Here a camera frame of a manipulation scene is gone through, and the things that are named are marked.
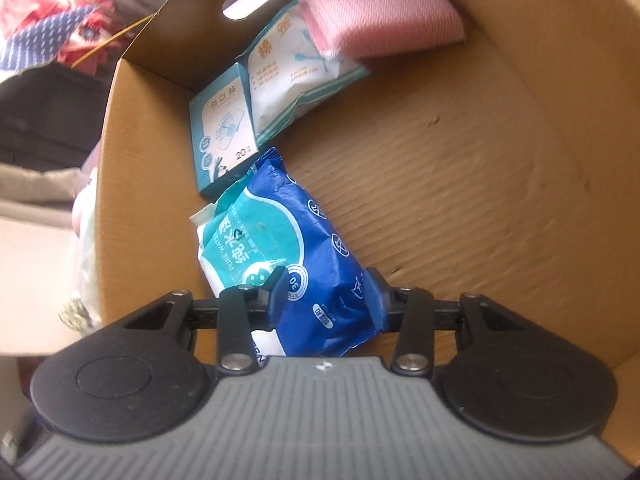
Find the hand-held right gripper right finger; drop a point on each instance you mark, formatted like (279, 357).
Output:
(377, 300)

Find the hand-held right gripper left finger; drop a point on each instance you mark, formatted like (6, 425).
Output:
(279, 295)

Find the blue wet wipes pack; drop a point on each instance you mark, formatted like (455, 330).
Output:
(310, 240)

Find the brown cardboard box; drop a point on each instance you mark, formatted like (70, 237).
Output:
(450, 185)

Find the teal white bandage box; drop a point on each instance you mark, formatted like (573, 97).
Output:
(225, 125)

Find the white cotton swab packet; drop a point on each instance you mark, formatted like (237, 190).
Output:
(285, 80)

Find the pink sponge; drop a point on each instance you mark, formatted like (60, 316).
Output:
(390, 10)

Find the white green plastic bag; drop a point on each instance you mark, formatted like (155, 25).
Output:
(85, 240)

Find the pink red hanging clothes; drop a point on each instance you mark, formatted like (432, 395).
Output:
(85, 45)

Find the blue star-patterned cloth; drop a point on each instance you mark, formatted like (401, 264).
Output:
(40, 40)

